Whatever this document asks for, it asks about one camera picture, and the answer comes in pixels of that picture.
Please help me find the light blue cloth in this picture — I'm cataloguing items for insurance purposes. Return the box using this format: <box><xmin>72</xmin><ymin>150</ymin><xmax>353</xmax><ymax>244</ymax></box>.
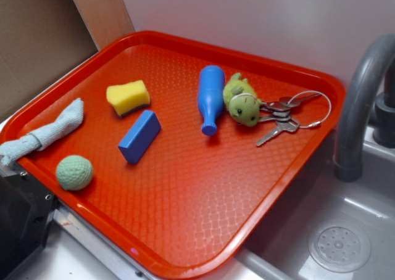
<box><xmin>1</xmin><ymin>98</ymin><xmax>84</xmax><ymax>166</ymax></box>

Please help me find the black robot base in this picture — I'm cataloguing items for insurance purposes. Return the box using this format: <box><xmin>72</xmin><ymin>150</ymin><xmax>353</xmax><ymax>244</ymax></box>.
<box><xmin>1</xmin><ymin>163</ymin><xmax>57</xmax><ymax>279</ymax></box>

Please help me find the red plastic tray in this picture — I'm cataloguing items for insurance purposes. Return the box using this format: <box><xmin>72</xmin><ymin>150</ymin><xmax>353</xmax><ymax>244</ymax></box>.
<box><xmin>1</xmin><ymin>31</ymin><xmax>346</xmax><ymax>279</ymax></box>

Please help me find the blue plastic bottle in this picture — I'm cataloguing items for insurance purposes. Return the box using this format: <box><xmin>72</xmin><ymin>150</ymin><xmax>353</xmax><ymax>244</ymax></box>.
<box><xmin>197</xmin><ymin>65</ymin><xmax>225</xmax><ymax>136</ymax></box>

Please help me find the blue rectangular block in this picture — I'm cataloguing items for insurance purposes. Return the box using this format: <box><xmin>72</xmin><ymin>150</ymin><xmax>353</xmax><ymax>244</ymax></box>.
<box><xmin>118</xmin><ymin>110</ymin><xmax>162</xmax><ymax>164</ymax></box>

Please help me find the yellow sponge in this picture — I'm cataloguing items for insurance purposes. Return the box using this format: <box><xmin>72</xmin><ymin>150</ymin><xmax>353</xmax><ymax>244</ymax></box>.
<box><xmin>106</xmin><ymin>80</ymin><xmax>151</xmax><ymax>117</ymax></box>

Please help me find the silver key bunch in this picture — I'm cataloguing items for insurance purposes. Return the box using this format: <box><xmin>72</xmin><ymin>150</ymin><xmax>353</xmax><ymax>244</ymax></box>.
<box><xmin>256</xmin><ymin>91</ymin><xmax>321</xmax><ymax>147</ymax></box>

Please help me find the green textured ball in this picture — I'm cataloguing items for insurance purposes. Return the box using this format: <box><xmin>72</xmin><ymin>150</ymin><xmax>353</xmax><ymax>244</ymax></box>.
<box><xmin>56</xmin><ymin>155</ymin><xmax>93</xmax><ymax>191</ymax></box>

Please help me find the grey sink faucet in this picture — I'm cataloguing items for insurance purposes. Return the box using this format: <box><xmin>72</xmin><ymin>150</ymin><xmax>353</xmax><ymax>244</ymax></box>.
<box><xmin>333</xmin><ymin>33</ymin><xmax>394</xmax><ymax>182</ymax></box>

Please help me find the grey plastic sink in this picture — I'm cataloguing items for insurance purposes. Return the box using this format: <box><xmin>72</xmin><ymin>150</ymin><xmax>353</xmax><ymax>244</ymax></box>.
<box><xmin>236</xmin><ymin>136</ymin><xmax>394</xmax><ymax>279</ymax></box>

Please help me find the wooden board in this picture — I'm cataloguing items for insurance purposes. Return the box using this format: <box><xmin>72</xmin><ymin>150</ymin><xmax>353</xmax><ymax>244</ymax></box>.
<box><xmin>73</xmin><ymin>0</ymin><xmax>135</xmax><ymax>50</ymax></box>

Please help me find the sink drain strainer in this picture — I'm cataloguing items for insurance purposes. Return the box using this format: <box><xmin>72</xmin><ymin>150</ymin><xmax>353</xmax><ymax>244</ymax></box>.
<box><xmin>308</xmin><ymin>220</ymin><xmax>371</xmax><ymax>273</ymax></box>

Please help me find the brown cardboard panel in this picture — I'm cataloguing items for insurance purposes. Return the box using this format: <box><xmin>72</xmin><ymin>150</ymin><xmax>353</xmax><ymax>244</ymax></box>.
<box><xmin>1</xmin><ymin>0</ymin><xmax>97</xmax><ymax>120</ymax></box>

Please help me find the green plush toy keychain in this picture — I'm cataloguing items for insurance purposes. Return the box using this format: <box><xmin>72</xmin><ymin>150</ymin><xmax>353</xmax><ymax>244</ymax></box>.
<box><xmin>223</xmin><ymin>73</ymin><xmax>262</xmax><ymax>127</ymax></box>

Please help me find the steel wire key ring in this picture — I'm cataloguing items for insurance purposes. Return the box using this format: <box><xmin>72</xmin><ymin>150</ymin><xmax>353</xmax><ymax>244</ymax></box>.
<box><xmin>287</xmin><ymin>90</ymin><xmax>332</xmax><ymax>130</ymax></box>

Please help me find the grey faucet handle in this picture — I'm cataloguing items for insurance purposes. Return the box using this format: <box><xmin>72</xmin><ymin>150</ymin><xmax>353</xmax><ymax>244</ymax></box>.
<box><xmin>372</xmin><ymin>62</ymin><xmax>395</xmax><ymax>149</ymax></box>

